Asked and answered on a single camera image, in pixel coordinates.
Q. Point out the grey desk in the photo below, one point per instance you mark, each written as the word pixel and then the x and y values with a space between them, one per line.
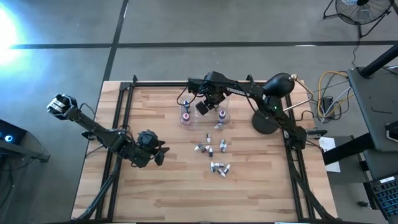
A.
pixel 373 102

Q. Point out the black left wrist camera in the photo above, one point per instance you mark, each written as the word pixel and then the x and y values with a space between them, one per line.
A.
pixel 147 138

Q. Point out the small black floor object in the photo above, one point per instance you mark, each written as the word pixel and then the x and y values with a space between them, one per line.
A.
pixel 363 204

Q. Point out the large dark colouring bottle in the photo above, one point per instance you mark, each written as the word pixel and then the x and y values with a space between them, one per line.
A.
pixel 222 115

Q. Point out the black keyboard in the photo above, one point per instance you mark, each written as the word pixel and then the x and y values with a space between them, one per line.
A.
pixel 385 196

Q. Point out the small dark-based colouring bottle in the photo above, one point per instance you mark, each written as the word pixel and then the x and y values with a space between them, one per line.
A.
pixel 211 152

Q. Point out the small dark red colouring bottle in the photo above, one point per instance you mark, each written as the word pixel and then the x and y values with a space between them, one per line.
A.
pixel 221 173

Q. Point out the white and black device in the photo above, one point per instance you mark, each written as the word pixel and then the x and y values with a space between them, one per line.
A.
pixel 392 133

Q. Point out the black power strip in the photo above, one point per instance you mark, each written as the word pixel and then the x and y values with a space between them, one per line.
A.
pixel 327 105

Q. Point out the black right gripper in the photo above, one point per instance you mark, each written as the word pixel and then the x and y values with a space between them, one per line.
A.
pixel 214 95

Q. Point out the black box with blue light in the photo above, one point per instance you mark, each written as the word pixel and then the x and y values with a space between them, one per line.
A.
pixel 12 133

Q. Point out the black aluminium table frame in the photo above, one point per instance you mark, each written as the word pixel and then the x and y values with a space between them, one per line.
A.
pixel 155 84

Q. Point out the grey equipment stand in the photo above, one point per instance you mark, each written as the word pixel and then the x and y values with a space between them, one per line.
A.
pixel 34 155

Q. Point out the black post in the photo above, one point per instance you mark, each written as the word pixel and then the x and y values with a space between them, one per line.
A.
pixel 379 60

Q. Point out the white paper sheet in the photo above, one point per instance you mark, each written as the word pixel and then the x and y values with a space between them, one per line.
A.
pixel 328 144

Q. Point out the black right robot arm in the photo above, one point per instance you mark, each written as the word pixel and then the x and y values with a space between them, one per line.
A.
pixel 245 90

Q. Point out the small green-based colouring bottle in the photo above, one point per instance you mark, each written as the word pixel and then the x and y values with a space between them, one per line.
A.
pixel 213 167

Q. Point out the small food colouring bottle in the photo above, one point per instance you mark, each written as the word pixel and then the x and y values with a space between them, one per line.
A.
pixel 224 148
pixel 221 143
pixel 197 147
pixel 208 138
pixel 227 169
pixel 219 165

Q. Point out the black floor fan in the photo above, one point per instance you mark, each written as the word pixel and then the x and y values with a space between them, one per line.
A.
pixel 360 14

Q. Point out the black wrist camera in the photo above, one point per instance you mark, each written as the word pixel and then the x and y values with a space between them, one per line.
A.
pixel 147 138
pixel 202 108

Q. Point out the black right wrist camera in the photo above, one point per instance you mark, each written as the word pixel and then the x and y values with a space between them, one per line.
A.
pixel 202 108

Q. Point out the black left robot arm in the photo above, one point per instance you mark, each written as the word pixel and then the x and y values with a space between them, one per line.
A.
pixel 93 130

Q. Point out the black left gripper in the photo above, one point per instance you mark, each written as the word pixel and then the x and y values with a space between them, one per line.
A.
pixel 143 155

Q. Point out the black allen key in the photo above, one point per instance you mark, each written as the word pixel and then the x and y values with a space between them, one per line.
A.
pixel 382 111

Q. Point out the clear plastic bin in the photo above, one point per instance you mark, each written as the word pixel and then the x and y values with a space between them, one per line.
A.
pixel 199 121

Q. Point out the black brass-necked desk lamp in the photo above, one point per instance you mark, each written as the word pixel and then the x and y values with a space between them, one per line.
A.
pixel 280 85

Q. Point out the large blue-tipped colouring bottle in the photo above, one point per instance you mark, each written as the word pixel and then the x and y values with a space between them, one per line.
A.
pixel 186 104

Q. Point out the small white colouring bottle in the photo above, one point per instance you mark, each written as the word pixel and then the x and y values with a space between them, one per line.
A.
pixel 218 126

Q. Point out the black desk leg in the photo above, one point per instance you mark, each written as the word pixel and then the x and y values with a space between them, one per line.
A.
pixel 348 149

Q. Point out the large pink-tipped colouring bottle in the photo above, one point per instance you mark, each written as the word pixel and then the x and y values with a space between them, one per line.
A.
pixel 186 117

